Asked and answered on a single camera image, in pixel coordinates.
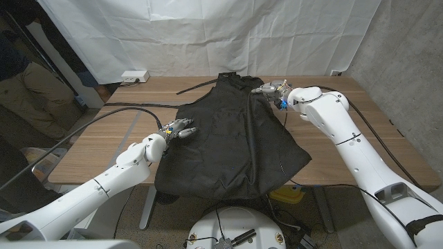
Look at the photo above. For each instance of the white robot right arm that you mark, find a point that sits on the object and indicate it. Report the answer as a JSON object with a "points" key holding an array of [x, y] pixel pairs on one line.
{"points": [[346, 138]]}

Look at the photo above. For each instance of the person in khaki trousers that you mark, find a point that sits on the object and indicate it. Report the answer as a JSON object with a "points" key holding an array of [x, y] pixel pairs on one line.
{"points": [[38, 93]]}

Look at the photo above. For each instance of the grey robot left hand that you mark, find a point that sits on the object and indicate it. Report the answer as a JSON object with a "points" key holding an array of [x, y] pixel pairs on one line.
{"points": [[178, 127]]}

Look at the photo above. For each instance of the clear plastic storage box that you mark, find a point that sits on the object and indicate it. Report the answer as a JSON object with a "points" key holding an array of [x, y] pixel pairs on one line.
{"points": [[41, 162]]}

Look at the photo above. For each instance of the black apron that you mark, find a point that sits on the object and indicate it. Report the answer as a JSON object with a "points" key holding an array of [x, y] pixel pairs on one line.
{"points": [[214, 148]]}

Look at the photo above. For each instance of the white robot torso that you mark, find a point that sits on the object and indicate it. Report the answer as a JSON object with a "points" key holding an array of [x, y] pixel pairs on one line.
{"points": [[239, 221]]}

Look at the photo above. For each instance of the white power strip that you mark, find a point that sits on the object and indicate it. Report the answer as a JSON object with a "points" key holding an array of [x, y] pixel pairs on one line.
{"points": [[135, 76]]}

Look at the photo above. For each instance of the person in blue jeans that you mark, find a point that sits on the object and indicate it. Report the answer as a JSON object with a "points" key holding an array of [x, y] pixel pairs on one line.
{"points": [[88, 80]]}

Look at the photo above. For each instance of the white creased backdrop sheet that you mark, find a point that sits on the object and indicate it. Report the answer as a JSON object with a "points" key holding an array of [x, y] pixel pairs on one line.
{"points": [[207, 34]]}

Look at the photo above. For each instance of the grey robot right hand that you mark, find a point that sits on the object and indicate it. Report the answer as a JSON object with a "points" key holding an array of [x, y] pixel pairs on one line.
{"points": [[275, 89]]}

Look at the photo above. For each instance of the yellow plastic box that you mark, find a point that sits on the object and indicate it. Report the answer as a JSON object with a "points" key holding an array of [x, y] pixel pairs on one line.
{"points": [[287, 195]]}

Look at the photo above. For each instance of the person in black trousers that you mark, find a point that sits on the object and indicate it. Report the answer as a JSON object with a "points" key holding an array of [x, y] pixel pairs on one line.
{"points": [[17, 183]]}

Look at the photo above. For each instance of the grey table leg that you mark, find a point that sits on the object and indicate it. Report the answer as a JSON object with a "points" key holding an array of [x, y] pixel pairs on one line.
{"points": [[148, 207], [325, 214]]}

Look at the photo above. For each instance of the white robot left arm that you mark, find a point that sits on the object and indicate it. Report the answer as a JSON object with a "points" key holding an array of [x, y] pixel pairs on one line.
{"points": [[86, 192]]}

